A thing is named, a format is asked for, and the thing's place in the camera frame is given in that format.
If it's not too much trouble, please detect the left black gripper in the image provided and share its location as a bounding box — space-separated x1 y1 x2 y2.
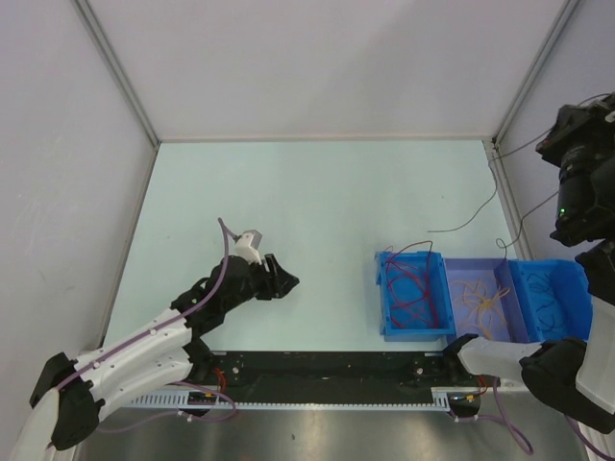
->
222 253 298 312

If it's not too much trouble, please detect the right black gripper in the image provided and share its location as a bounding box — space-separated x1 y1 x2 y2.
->
530 88 615 232

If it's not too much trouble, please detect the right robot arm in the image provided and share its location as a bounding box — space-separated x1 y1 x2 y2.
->
443 93 614 434

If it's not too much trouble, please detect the dark blue wire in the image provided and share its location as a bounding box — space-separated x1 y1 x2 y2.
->
526 271 571 337

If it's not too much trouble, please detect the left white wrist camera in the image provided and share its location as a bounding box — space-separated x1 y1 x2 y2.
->
234 230 262 264

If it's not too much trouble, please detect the red wire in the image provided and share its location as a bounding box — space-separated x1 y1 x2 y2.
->
383 256 441 332
383 239 441 332
383 247 441 332

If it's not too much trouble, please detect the purple plastic tray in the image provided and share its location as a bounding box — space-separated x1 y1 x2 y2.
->
444 257 529 343

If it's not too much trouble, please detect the blue plastic bin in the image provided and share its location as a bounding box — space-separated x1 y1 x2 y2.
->
508 259 593 343
375 251 456 342

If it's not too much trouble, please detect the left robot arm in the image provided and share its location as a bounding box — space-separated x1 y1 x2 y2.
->
30 254 300 450

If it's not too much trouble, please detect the slotted cable duct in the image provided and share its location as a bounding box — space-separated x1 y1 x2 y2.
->
123 387 451 412

